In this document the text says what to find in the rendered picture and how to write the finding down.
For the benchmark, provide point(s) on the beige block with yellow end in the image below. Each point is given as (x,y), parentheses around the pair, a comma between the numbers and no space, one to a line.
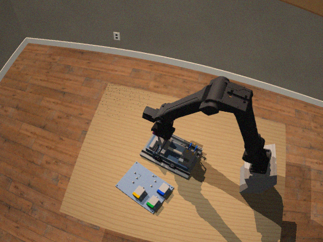
(138,192)

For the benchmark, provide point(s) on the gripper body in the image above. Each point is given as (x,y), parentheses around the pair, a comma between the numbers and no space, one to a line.
(163,133)

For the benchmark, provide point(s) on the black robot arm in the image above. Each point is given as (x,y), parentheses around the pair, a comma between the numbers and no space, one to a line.
(210,101)

